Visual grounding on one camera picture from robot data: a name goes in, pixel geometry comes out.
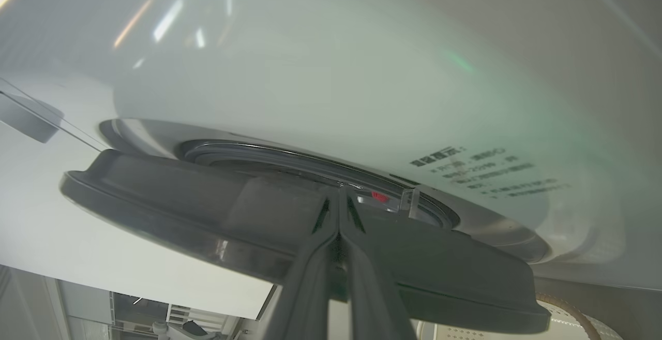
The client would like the white front-load washing machine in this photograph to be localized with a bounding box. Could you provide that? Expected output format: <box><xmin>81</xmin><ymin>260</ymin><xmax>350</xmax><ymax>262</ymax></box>
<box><xmin>0</xmin><ymin>0</ymin><xmax>662</xmax><ymax>321</ymax></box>

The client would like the cream perforated laundry basket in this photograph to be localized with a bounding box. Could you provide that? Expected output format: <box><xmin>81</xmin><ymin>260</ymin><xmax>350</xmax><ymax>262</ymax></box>
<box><xmin>416</xmin><ymin>292</ymin><xmax>603</xmax><ymax>340</ymax></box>

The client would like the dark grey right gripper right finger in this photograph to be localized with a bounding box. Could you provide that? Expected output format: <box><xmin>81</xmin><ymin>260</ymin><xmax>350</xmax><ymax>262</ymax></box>
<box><xmin>340</xmin><ymin>189</ymin><xmax>417</xmax><ymax>340</ymax></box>

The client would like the dark grey round washer door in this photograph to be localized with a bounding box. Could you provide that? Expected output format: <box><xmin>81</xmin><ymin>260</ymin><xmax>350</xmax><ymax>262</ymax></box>
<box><xmin>59</xmin><ymin>149</ymin><xmax>552</xmax><ymax>334</ymax></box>

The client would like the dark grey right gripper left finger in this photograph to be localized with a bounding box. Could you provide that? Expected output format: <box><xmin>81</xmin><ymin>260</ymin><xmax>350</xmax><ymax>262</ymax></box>
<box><xmin>264</xmin><ymin>189</ymin><xmax>340</xmax><ymax>340</ymax></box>

